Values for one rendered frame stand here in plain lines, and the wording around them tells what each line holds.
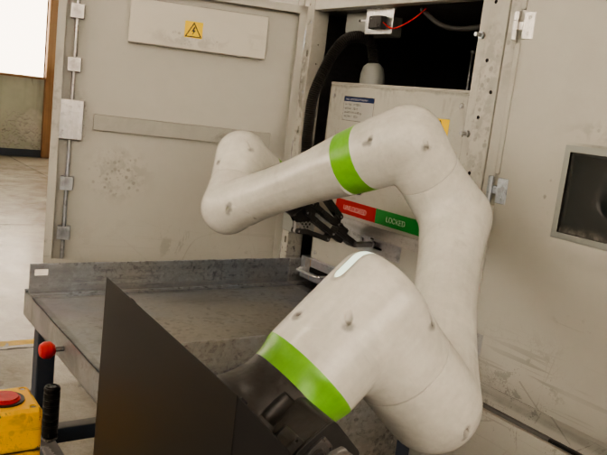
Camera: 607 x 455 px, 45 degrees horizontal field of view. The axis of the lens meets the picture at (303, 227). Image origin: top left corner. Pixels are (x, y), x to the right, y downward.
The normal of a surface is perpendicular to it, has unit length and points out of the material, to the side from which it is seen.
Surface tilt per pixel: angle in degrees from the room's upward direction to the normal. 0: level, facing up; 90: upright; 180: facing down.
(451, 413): 93
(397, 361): 98
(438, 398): 92
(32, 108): 90
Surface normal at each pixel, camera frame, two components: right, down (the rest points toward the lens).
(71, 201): 0.22, 0.18
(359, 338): 0.25, -0.13
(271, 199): -0.47, 0.50
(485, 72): -0.82, 0.00
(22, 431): 0.55, 0.20
